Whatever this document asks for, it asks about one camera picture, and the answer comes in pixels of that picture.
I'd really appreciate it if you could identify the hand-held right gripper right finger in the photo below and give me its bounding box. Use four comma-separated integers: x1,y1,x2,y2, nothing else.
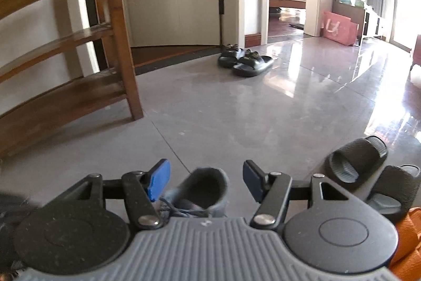
243,160,357,230

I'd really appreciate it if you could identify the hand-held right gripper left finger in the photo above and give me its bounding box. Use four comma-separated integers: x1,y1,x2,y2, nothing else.
64,159,172,230

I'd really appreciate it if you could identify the grey blue sneaker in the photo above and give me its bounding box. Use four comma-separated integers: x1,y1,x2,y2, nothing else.
154,167,231,219

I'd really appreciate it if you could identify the wooden shoe rack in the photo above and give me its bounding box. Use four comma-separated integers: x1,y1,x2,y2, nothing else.
0,0,144,160

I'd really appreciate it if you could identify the dark grey slipper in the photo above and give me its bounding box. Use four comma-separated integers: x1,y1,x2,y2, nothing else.
365,164,421,225
324,135,389,183

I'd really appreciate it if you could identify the black sandal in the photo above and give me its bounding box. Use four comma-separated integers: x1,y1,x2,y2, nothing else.
232,50,274,77
218,44,247,69

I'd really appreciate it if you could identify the orange cloth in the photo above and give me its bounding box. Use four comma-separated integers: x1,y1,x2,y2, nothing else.
388,207,421,281

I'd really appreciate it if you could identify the pink paper bag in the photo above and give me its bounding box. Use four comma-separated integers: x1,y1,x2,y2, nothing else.
322,11,360,46

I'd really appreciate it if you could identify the brown cardboard box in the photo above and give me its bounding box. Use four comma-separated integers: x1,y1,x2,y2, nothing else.
332,0,365,26

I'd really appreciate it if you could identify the white low cabinet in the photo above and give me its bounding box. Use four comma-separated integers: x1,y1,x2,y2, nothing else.
362,3,387,40

